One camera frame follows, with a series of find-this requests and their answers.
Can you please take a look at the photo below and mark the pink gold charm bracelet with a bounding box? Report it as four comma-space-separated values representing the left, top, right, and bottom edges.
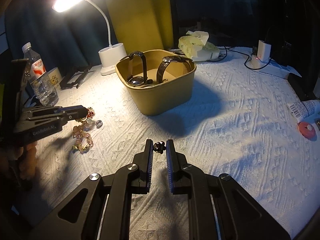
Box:
71, 123, 94, 153

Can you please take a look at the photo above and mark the small black ring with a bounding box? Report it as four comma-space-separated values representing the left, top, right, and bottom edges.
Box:
152, 141, 166, 155

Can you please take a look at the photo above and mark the brown strap wristwatch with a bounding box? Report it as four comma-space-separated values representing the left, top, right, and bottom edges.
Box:
156, 55, 193, 84

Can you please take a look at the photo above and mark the left hand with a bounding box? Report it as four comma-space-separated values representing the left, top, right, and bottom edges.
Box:
1, 141, 37, 180

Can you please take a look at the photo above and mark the clear plastic water bottle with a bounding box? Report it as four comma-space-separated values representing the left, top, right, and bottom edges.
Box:
22, 42, 59, 106

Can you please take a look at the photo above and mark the white cartoon mug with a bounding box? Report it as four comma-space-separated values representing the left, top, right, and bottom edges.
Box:
48, 67, 62, 88

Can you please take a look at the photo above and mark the white LED desk lamp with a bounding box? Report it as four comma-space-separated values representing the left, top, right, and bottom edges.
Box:
52, 0, 126, 76

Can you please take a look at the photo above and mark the dark teal curtain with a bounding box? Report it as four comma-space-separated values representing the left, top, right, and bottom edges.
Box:
4, 0, 118, 75

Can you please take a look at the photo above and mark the white textured table cloth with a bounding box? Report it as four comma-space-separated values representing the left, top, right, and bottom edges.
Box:
27, 52, 319, 237

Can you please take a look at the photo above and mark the yellow storage box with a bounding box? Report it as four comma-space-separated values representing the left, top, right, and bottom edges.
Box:
116, 49, 196, 116

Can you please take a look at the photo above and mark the small red round lid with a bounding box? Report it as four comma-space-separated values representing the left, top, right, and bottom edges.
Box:
298, 121, 316, 139

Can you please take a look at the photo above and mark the yellow curtain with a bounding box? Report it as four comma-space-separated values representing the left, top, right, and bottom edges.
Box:
106, 0, 174, 54

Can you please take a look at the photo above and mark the white tube with barcode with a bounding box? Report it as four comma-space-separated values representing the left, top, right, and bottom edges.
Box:
286, 100, 319, 122

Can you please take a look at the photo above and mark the yellow tissue pack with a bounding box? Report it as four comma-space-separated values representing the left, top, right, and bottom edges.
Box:
178, 31, 220, 62

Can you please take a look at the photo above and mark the white charger power strip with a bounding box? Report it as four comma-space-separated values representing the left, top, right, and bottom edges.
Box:
249, 39, 302, 78

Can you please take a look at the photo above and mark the black power cable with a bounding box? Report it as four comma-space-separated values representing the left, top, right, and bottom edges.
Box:
172, 45, 272, 71

